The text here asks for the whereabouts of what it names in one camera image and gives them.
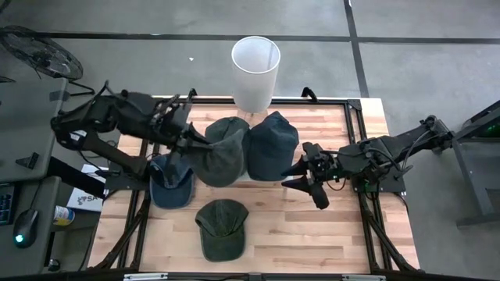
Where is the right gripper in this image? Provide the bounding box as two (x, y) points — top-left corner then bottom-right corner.
(280, 140), (332, 211)

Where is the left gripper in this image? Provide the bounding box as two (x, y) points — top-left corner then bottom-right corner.
(166, 100), (215, 173)

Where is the grey olive baseball cap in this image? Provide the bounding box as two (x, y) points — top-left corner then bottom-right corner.
(186, 128), (248, 188)

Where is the dark green baseball cap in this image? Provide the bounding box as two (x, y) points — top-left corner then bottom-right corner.
(205, 116), (251, 157)
(195, 198), (250, 262)

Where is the navy baseball cap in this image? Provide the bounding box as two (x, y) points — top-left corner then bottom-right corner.
(245, 111), (300, 182)

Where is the blue denim baseball cap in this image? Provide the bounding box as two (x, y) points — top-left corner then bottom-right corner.
(148, 151), (196, 210)

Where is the white cylindrical bin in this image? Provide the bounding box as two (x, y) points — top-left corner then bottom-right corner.
(230, 35), (281, 118)

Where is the white printed cardboard box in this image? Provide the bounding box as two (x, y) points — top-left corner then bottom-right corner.
(66, 163), (111, 214)

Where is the black metal bar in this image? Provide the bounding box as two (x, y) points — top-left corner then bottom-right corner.
(46, 155), (109, 198)

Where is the black tape piece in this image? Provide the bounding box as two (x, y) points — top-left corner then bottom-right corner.
(15, 151), (40, 170)
(48, 89), (71, 103)

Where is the white yellow tin can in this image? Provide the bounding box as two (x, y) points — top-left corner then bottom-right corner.
(52, 205), (76, 227)

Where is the dark grey metal stand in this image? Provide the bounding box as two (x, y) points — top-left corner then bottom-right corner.
(452, 99), (500, 228)

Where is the black floor fan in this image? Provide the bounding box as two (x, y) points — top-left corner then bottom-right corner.
(0, 25), (97, 97)

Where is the black computer mouse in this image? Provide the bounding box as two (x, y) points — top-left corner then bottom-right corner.
(12, 208), (40, 250)

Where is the black backlit keyboard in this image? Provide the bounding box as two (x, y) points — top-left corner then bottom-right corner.
(0, 182), (16, 226)

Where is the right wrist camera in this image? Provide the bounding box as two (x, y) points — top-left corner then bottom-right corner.
(318, 150), (341, 176)

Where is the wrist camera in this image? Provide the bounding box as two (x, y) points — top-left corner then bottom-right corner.
(155, 95), (183, 124)
(318, 150), (341, 176)

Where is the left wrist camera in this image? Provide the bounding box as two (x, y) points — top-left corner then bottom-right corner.
(155, 95), (183, 124)

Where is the black aluminium extrusion frame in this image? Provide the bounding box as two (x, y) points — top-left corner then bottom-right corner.
(87, 86), (421, 281)

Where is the silver aluminium bracket strip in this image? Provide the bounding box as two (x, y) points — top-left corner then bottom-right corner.
(341, 274), (387, 281)
(123, 272), (169, 281)

